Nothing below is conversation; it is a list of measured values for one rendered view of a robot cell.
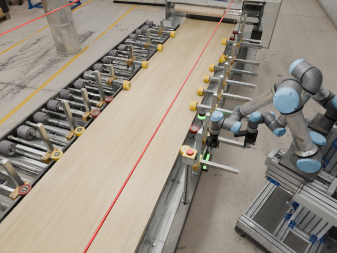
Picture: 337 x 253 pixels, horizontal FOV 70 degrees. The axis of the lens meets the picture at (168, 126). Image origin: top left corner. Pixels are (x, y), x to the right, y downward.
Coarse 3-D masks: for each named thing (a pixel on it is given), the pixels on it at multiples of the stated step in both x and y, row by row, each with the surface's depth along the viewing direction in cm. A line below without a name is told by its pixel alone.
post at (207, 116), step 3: (207, 114) 181; (210, 114) 181; (207, 117) 182; (210, 117) 186; (207, 120) 184; (204, 123) 187; (207, 123) 186; (204, 126) 189; (207, 126) 188; (204, 129) 191; (204, 132) 193; (207, 132) 192; (204, 135) 195; (207, 135) 196; (204, 138) 197; (201, 147) 205; (204, 147) 204; (201, 150) 208; (204, 150) 206
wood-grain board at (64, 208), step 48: (192, 48) 316; (144, 96) 236; (192, 96) 236; (96, 144) 189; (144, 144) 189; (48, 192) 157; (96, 192) 157; (144, 192) 157; (0, 240) 134; (48, 240) 134; (96, 240) 134
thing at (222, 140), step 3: (192, 135) 206; (195, 135) 204; (219, 138) 199; (222, 138) 199; (219, 141) 199; (222, 141) 198; (225, 141) 197; (228, 141) 197; (231, 141) 197; (234, 141) 197; (228, 144) 198; (231, 144) 197; (234, 144) 196; (237, 144) 195; (240, 144) 194; (243, 144) 194; (240, 147) 196
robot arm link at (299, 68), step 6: (300, 60) 156; (294, 66) 156; (300, 66) 153; (306, 66) 151; (312, 66) 150; (294, 72) 157; (300, 72) 152; (300, 78) 153; (318, 90) 170; (324, 90) 173; (312, 96) 182; (318, 96) 176; (324, 96) 175; (330, 96) 175; (318, 102) 182
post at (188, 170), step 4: (188, 168) 147; (188, 172) 149; (188, 176) 152; (184, 180) 156; (188, 180) 155; (184, 184) 159; (188, 184) 157; (184, 188) 162; (188, 188) 160; (184, 192) 165; (188, 192) 163; (184, 196) 168; (188, 196) 168; (184, 200) 172; (188, 200) 172
